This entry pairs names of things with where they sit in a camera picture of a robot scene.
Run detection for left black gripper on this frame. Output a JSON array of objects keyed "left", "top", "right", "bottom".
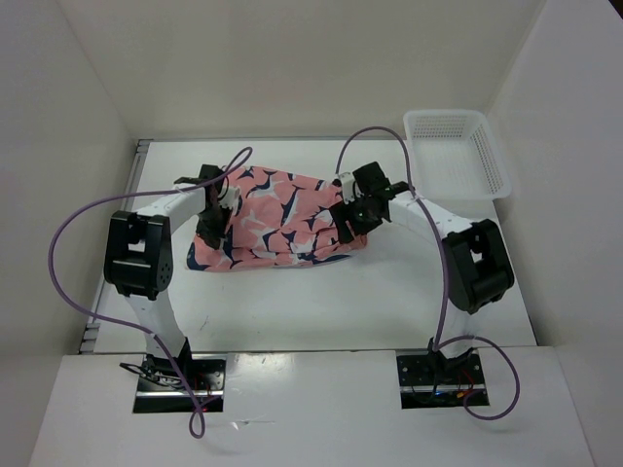
[{"left": 195, "top": 202, "right": 232, "bottom": 249}]

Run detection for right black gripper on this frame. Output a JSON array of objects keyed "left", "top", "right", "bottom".
[{"left": 329, "top": 192, "right": 384, "bottom": 243}]

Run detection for pink shark print shorts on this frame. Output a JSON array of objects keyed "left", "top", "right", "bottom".
[{"left": 186, "top": 165, "right": 367, "bottom": 272}]

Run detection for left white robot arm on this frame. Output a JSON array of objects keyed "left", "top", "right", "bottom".
[{"left": 103, "top": 164, "right": 240, "bottom": 389}]

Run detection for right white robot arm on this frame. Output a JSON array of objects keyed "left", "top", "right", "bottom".
[{"left": 330, "top": 162, "right": 515, "bottom": 382}]

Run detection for white plastic basket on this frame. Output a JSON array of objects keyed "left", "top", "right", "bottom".
[{"left": 403, "top": 109, "right": 512, "bottom": 201}]

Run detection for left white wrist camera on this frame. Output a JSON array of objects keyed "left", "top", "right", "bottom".
[{"left": 217, "top": 186, "right": 240, "bottom": 209}]

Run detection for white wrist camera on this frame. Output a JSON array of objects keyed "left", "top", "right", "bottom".
[
  {"left": 217, "top": 186, "right": 240, "bottom": 209},
  {"left": 336, "top": 172, "right": 361, "bottom": 204}
]

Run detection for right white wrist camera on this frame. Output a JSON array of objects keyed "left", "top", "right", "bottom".
[{"left": 336, "top": 172, "right": 361, "bottom": 204}]

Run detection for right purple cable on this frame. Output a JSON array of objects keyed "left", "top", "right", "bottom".
[{"left": 335, "top": 126, "right": 522, "bottom": 420}]

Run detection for purple cable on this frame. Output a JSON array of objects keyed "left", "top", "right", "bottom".
[
  {"left": 335, "top": 126, "right": 522, "bottom": 420},
  {"left": 48, "top": 147, "right": 254, "bottom": 439}
]

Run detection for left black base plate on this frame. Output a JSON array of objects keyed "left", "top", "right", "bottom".
[{"left": 121, "top": 355, "right": 226, "bottom": 414}]

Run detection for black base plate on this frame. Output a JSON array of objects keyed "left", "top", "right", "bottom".
[
  {"left": 121, "top": 355, "right": 226, "bottom": 414},
  {"left": 396, "top": 350, "right": 490, "bottom": 410}
]

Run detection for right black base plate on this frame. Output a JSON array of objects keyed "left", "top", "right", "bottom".
[{"left": 396, "top": 350, "right": 490, "bottom": 410}]

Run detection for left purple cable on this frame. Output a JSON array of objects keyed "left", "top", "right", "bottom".
[{"left": 48, "top": 147, "right": 254, "bottom": 439}]

